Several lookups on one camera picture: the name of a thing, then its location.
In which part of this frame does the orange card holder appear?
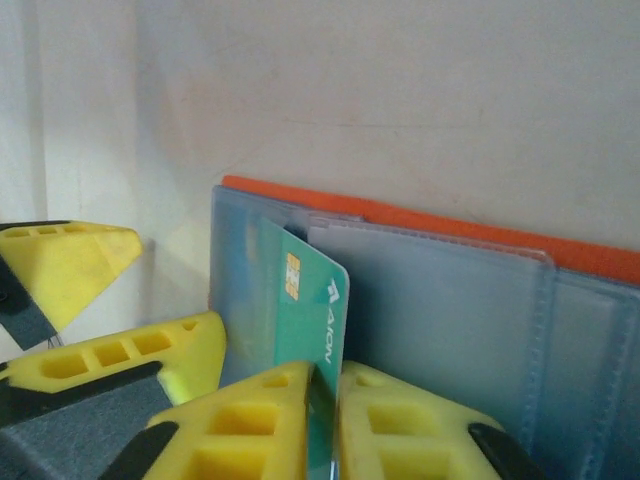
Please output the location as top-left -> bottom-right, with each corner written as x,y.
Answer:
207,174 -> 640,480

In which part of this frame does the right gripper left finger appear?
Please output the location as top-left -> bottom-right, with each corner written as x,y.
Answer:
107,359 -> 316,480

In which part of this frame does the teal credit card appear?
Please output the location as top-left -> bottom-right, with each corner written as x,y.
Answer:
272,217 -> 351,480
213,187 -> 289,384

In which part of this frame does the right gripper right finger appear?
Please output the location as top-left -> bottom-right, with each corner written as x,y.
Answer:
336,360 -> 546,480

